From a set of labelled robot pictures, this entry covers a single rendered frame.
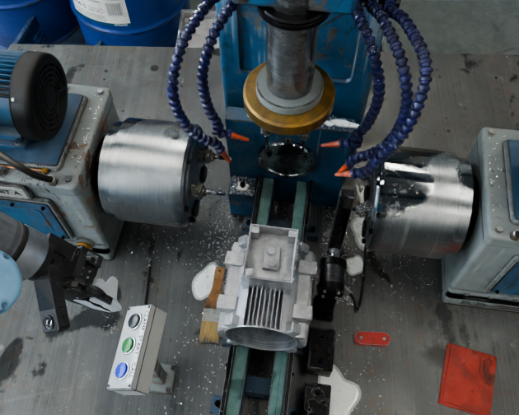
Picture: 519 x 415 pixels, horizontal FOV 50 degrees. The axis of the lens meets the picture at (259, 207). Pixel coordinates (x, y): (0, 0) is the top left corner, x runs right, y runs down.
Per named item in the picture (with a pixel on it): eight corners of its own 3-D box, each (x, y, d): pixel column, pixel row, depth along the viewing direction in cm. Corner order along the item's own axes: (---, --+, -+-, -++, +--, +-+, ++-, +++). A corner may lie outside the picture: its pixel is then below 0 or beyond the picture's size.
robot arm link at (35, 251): (17, 268, 90) (-17, 275, 95) (42, 280, 93) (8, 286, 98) (35, 220, 94) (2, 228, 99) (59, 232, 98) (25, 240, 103)
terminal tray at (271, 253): (250, 238, 123) (249, 223, 116) (298, 244, 122) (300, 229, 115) (240, 290, 117) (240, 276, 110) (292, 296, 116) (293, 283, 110)
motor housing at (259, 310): (234, 264, 136) (230, 228, 120) (312, 274, 135) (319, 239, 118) (219, 346, 126) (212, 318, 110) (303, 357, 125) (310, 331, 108)
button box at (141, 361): (144, 314, 121) (126, 305, 118) (168, 312, 117) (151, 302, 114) (123, 395, 113) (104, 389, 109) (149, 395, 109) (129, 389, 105)
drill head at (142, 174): (91, 150, 154) (63, 88, 132) (223, 165, 151) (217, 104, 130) (63, 230, 142) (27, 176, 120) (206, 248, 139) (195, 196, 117)
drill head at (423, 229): (334, 177, 149) (346, 117, 127) (492, 195, 146) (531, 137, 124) (326, 263, 137) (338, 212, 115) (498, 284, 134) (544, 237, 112)
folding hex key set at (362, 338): (389, 334, 140) (390, 332, 138) (389, 347, 138) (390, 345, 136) (353, 333, 140) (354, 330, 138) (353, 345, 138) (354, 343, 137)
